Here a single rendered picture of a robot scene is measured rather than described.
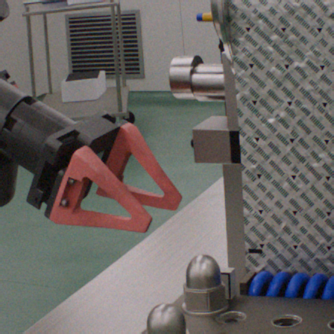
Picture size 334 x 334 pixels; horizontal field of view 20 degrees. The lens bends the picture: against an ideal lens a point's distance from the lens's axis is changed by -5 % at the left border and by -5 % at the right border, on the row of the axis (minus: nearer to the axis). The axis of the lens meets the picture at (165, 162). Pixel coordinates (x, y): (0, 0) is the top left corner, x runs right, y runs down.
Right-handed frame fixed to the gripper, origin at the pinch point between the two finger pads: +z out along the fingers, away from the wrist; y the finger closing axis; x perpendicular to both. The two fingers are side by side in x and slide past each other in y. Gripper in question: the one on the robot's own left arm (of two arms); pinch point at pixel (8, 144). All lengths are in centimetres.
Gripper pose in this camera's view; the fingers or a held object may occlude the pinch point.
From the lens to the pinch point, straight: 127.9
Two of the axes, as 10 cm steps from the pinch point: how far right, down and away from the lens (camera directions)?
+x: -7.9, 4.8, 3.8
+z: 5.4, 8.4, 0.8
